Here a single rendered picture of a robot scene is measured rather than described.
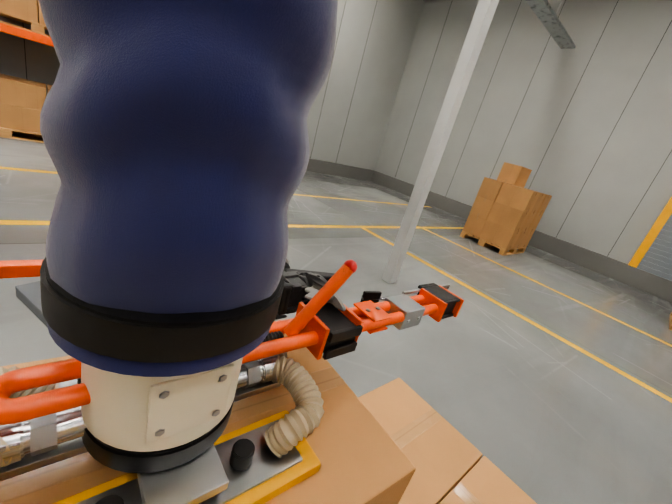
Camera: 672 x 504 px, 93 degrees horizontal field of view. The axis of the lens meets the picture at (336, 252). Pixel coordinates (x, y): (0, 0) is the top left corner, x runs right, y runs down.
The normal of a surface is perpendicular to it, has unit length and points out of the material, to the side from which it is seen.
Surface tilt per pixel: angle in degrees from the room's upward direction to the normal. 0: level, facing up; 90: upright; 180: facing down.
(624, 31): 90
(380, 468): 1
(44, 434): 60
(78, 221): 75
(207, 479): 1
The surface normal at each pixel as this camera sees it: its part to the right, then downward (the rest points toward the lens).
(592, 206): -0.74, 0.04
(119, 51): -0.19, -0.07
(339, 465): 0.26, -0.91
